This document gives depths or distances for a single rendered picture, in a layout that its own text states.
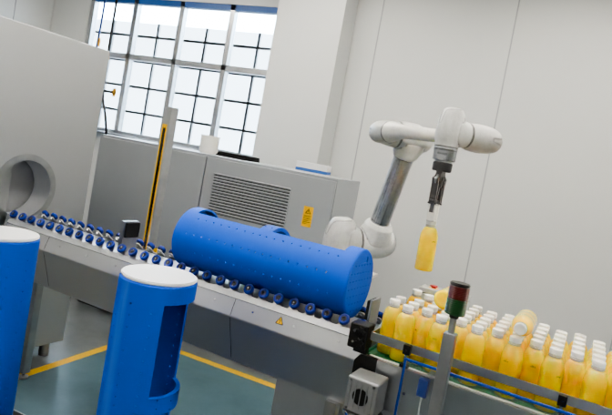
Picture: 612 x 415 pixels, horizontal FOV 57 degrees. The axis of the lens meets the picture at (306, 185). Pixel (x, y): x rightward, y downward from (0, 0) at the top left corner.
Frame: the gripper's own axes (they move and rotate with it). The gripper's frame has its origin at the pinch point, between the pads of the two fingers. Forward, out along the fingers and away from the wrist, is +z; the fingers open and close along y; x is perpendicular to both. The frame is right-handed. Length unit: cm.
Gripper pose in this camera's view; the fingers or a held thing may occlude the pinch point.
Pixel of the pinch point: (433, 212)
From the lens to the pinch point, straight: 227.0
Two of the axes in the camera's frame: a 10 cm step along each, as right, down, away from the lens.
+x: 8.7, 1.9, -4.6
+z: -1.9, 9.8, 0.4
